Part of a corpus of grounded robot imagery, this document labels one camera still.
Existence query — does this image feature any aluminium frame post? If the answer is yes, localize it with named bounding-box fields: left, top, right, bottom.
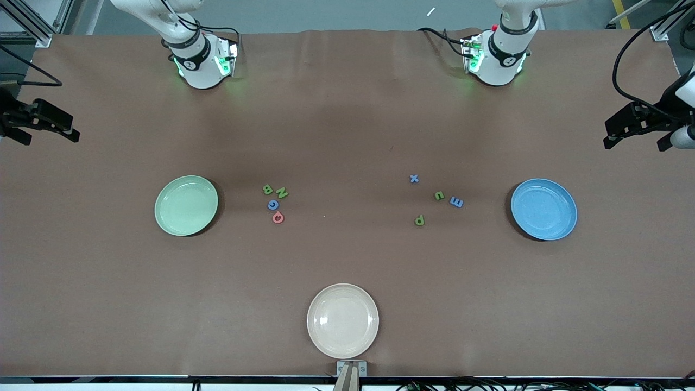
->
left=0, top=0, right=75, bottom=48
left=650, top=0, right=695, bottom=42

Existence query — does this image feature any pale green plate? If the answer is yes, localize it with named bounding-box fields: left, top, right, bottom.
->
left=154, top=175, right=219, bottom=237

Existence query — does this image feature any blue plate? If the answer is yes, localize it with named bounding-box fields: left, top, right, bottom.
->
left=510, top=179, right=578, bottom=241

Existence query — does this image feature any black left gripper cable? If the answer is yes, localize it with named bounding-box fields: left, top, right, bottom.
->
left=612, top=3, right=695, bottom=118

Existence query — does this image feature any brown table cover mat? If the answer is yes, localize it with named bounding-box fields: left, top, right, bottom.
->
left=0, top=28, right=695, bottom=378

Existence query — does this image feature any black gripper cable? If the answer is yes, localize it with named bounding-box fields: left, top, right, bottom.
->
left=0, top=43, right=63, bottom=87
left=612, top=3, right=695, bottom=118

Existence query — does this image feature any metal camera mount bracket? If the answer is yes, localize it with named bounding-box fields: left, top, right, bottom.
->
left=336, top=360, right=368, bottom=391

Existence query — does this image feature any beige plate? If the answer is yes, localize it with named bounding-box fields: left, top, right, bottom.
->
left=307, top=283, right=380, bottom=359

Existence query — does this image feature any black arm base cable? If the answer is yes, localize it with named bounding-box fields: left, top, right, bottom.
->
left=161, top=0, right=242, bottom=47
left=417, top=27, right=469, bottom=58

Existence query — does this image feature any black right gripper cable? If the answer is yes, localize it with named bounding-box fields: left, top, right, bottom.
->
left=0, top=43, right=63, bottom=87

